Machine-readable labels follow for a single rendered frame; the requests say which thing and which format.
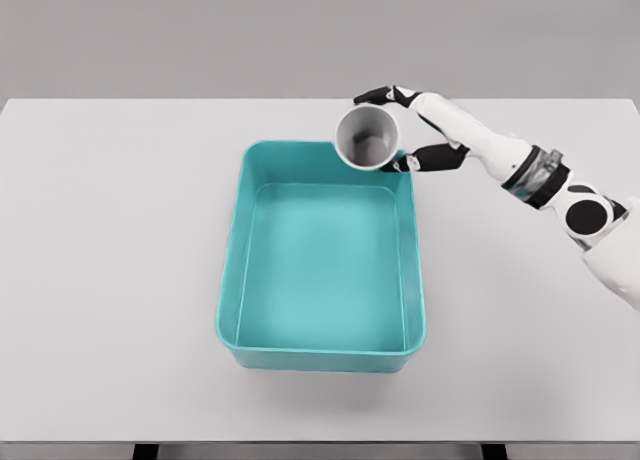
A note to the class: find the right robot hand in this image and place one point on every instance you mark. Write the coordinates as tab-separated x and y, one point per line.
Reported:
440	117

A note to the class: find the white paper cup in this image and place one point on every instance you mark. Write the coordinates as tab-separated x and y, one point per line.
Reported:
367	137

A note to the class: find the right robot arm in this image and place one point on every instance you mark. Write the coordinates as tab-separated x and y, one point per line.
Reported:
545	175

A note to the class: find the teal plastic basket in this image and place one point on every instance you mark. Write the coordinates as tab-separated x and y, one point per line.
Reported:
320	260

